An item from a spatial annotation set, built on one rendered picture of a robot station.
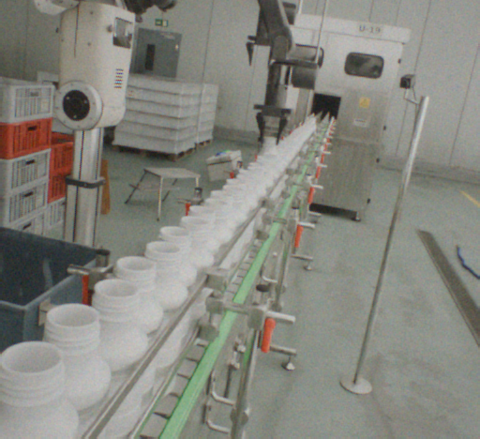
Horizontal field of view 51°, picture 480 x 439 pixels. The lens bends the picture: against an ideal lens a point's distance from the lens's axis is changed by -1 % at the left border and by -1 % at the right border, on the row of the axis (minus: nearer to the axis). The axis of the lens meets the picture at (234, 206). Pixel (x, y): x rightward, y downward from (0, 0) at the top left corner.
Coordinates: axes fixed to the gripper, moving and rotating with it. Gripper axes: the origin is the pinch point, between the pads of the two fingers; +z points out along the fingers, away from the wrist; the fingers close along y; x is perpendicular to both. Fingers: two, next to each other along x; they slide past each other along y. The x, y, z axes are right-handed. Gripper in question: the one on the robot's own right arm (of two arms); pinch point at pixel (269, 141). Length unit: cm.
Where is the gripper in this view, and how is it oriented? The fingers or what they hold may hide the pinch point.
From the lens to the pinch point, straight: 136.4
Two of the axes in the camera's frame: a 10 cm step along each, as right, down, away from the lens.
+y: 9.7, 1.6, -1.7
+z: -1.2, 9.7, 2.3
